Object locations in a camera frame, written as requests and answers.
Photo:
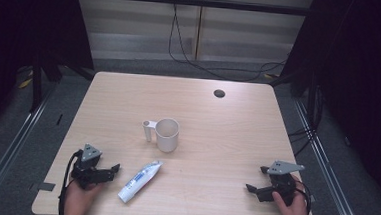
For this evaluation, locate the metal floor rail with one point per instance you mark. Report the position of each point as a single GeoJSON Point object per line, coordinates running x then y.
{"type": "Point", "coordinates": [6, 156]}
{"type": "Point", "coordinates": [328, 176]}

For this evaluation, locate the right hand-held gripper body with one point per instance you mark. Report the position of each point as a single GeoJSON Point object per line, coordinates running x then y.
{"type": "Point", "coordinates": [284, 185]}

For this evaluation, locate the person's right hand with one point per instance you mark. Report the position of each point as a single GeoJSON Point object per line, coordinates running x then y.
{"type": "Point", "coordinates": [295, 212]}

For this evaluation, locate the grey tape strip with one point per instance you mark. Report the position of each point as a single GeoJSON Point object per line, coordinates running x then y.
{"type": "Point", "coordinates": [42, 186]}

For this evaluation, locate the black curtain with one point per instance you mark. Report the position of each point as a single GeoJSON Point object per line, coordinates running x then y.
{"type": "Point", "coordinates": [358, 64]}
{"type": "Point", "coordinates": [30, 21]}

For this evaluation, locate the white and blue toothpaste tube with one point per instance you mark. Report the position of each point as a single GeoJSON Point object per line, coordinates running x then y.
{"type": "Point", "coordinates": [139, 181]}

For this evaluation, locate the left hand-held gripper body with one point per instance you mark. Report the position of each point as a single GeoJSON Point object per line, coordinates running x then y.
{"type": "Point", "coordinates": [88, 168]}

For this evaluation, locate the black horizontal frame bar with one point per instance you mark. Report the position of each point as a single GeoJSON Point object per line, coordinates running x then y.
{"type": "Point", "coordinates": [191, 1]}

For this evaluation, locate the person's left hand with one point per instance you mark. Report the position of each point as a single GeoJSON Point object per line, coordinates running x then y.
{"type": "Point", "coordinates": [77, 199]}

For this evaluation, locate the yellow floor marker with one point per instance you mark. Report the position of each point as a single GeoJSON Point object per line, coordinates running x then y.
{"type": "Point", "coordinates": [25, 83]}

